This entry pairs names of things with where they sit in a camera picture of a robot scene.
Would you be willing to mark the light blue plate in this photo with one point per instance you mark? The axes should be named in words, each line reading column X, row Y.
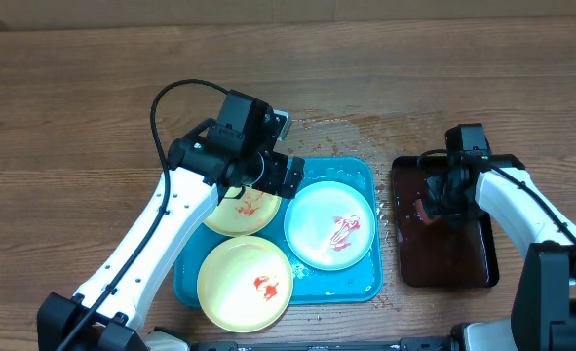
column 329, row 225

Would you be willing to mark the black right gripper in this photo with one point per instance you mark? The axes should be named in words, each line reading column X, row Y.
column 435, row 188

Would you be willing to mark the red black sponge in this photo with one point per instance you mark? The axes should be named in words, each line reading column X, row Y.
column 422, row 215

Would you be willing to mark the black water tray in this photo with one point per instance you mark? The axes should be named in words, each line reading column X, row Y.
column 437, row 253

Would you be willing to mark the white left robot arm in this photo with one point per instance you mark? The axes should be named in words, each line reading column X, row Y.
column 108, row 311

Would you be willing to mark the yellow plate near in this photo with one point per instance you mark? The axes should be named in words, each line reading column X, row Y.
column 245, row 284

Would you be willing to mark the yellow plate far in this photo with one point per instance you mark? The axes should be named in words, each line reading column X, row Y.
column 244, row 216

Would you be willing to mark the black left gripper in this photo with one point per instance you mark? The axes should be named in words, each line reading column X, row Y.
column 273, row 183

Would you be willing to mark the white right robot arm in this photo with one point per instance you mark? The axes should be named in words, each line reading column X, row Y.
column 477, row 182

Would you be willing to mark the yellow plate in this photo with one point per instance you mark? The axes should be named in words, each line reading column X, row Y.
column 245, row 284
column 244, row 216

